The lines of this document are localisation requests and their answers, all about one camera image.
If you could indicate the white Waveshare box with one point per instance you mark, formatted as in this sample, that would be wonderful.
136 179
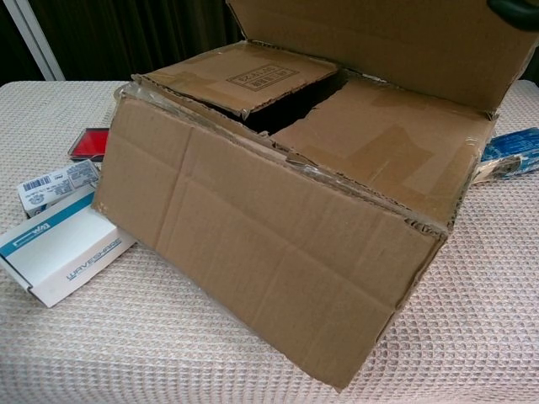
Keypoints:
54 261

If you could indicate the dark curtain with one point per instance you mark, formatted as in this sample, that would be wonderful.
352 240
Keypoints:
126 33

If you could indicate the brown cardboard box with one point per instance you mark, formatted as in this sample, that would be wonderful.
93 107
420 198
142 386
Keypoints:
273 252

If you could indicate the blue packet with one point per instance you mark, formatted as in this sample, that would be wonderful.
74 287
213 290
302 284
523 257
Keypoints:
516 153

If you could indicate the red ink pad black case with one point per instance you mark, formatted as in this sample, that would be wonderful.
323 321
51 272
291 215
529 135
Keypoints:
90 143

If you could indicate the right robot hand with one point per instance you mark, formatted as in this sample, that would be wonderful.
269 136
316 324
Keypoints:
518 12

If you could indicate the beige waffle tablecloth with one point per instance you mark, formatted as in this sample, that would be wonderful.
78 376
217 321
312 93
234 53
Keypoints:
126 349

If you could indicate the small white barcode box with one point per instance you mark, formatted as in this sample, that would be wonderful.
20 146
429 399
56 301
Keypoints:
50 185

